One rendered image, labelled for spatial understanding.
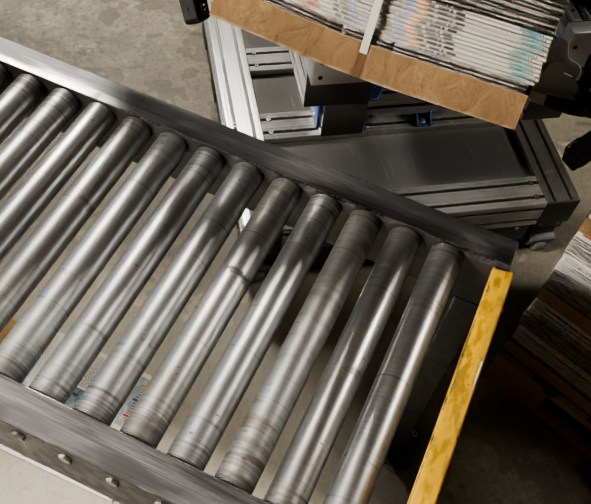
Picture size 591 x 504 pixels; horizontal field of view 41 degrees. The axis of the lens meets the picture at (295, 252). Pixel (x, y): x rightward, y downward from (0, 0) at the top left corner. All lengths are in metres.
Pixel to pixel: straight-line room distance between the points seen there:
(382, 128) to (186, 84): 0.68
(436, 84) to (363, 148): 1.13
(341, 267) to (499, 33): 0.39
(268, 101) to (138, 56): 0.58
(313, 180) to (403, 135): 0.93
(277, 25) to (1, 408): 0.56
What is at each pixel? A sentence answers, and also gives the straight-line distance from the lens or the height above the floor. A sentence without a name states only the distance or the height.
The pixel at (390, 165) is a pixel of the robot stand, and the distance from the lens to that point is 2.01.
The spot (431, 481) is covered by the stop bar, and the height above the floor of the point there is 0.82.
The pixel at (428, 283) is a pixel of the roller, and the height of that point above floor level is 0.80.
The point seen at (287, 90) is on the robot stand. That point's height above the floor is 0.21.
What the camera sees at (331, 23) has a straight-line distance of 0.93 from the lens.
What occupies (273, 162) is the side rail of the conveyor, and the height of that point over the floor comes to 0.80.
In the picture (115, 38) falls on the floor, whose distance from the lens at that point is 2.61.
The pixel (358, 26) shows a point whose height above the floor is 1.12.
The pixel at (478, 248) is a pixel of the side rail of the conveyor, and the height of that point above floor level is 0.80.
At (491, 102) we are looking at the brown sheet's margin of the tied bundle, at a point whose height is 1.10.
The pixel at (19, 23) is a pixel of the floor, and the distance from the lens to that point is 2.71.
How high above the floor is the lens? 1.71
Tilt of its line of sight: 56 degrees down
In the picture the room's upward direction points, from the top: 9 degrees clockwise
